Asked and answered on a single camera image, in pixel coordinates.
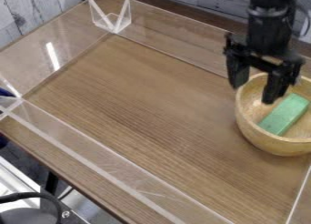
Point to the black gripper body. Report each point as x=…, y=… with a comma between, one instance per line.
x=266, y=43

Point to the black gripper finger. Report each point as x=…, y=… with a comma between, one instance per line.
x=238, y=69
x=278, y=83

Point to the green rectangular block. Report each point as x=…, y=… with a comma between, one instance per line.
x=284, y=115

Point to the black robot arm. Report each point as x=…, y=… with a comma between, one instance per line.
x=271, y=0

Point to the light wooden bowl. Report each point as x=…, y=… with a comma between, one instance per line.
x=251, y=110

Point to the blue object at edge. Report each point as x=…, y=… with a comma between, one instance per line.
x=6, y=93

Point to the black table leg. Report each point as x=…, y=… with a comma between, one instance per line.
x=52, y=183

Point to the clear acrylic tray wall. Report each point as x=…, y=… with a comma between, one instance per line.
x=122, y=105

